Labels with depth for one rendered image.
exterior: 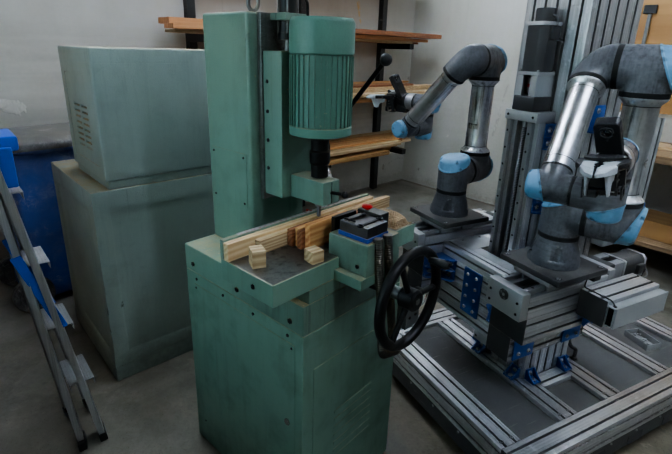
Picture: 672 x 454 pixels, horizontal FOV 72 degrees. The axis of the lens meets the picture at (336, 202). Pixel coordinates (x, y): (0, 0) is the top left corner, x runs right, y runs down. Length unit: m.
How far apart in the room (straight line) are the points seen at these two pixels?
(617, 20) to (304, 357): 1.39
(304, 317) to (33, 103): 2.53
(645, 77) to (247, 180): 1.10
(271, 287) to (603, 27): 1.27
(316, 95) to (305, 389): 0.79
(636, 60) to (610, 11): 0.36
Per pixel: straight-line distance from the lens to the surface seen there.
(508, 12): 4.69
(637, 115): 1.44
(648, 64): 1.42
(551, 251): 1.53
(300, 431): 1.46
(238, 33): 1.39
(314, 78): 1.22
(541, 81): 1.67
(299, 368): 1.32
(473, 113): 1.91
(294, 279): 1.14
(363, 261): 1.19
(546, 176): 1.24
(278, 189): 1.39
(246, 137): 1.40
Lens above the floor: 1.43
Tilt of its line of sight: 18 degrees down
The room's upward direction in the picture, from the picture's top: 2 degrees clockwise
